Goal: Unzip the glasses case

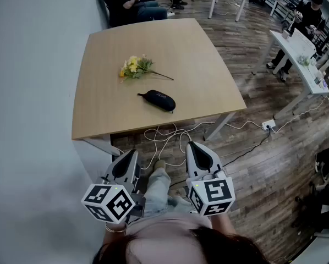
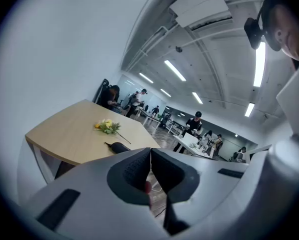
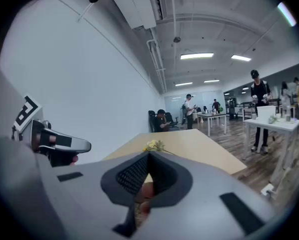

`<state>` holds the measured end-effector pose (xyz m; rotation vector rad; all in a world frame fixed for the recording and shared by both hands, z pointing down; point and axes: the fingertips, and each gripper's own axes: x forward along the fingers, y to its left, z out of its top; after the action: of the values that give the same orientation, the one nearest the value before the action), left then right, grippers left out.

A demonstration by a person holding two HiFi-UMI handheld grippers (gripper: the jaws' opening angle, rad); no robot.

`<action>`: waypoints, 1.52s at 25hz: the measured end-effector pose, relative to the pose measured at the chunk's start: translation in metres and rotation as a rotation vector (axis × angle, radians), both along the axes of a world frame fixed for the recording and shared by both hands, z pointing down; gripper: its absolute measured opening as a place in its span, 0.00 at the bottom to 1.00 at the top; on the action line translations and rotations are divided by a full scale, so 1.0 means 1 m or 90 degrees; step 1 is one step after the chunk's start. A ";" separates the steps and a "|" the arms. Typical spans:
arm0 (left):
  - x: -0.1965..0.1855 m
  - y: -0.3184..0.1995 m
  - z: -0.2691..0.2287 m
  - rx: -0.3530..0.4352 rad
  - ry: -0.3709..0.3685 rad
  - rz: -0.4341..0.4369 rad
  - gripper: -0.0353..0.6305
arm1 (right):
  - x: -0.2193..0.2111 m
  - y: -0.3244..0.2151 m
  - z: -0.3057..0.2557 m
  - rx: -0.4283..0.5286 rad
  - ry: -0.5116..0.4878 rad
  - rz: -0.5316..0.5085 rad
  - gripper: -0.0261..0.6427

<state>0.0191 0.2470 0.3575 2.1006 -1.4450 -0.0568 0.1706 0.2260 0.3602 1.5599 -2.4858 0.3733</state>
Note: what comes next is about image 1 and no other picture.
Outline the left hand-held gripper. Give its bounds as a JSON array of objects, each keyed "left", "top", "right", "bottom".
[{"left": 81, "top": 149, "right": 146, "bottom": 224}]

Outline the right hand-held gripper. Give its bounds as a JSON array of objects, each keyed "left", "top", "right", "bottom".
[{"left": 185, "top": 141, "right": 235, "bottom": 217}]

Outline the black zippered pouch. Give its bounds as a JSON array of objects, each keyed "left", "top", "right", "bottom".
[{"left": 137, "top": 90, "right": 177, "bottom": 113}]

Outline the person's left forearm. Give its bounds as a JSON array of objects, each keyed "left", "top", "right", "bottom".
[{"left": 101, "top": 221, "right": 127, "bottom": 258}]

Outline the person's right forearm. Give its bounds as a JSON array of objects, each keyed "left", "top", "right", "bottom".
[{"left": 210, "top": 212, "right": 238, "bottom": 237}]

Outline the grey table leg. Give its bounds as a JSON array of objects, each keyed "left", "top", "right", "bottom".
[
  {"left": 204, "top": 111, "right": 237, "bottom": 141},
  {"left": 81, "top": 135, "right": 122, "bottom": 157}
]

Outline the person's beige shoe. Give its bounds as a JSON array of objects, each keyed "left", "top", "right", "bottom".
[{"left": 152, "top": 159, "right": 167, "bottom": 171}]

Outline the person's left leg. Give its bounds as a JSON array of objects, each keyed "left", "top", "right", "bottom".
[{"left": 142, "top": 167, "right": 172, "bottom": 217}]

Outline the person's leg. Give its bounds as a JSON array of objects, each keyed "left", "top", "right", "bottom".
[
  {"left": 142, "top": 167, "right": 172, "bottom": 217},
  {"left": 167, "top": 195, "right": 193, "bottom": 215}
]

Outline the person's right leg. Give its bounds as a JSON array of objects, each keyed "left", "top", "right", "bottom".
[{"left": 167, "top": 195, "right": 193, "bottom": 215}]

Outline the person's pink shirt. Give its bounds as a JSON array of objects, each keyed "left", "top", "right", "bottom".
[{"left": 125, "top": 211, "right": 213, "bottom": 264}]

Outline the white power strip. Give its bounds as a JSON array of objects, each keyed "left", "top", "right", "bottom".
[{"left": 261, "top": 119, "right": 277, "bottom": 130}]

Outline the yellow artificial flower bouquet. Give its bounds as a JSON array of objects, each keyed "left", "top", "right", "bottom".
[{"left": 119, "top": 54, "right": 174, "bottom": 84}]

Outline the black office chair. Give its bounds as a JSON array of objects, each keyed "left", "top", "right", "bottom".
[{"left": 290, "top": 180, "right": 329, "bottom": 239}]

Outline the pale artificial flower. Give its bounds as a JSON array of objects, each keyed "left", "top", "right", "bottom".
[{"left": 297, "top": 54, "right": 311, "bottom": 70}]

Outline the long white table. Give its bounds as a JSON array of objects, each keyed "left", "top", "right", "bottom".
[{"left": 251, "top": 28, "right": 329, "bottom": 120}]

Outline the black chair row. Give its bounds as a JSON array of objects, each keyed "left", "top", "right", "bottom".
[{"left": 94, "top": 0, "right": 118, "bottom": 29}]

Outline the white cable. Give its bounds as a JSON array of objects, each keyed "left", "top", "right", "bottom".
[
  {"left": 271, "top": 96, "right": 329, "bottom": 135},
  {"left": 140, "top": 119, "right": 264, "bottom": 171}
]

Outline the gold bangle bracelet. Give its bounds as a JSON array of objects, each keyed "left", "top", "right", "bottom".
[{"left": 105, "top": 222, "right": 127, "bottom": 235}]

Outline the black cable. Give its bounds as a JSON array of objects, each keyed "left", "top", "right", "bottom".
[{"left": 168, "top": 129, "right": 273, "bottom": 190}]

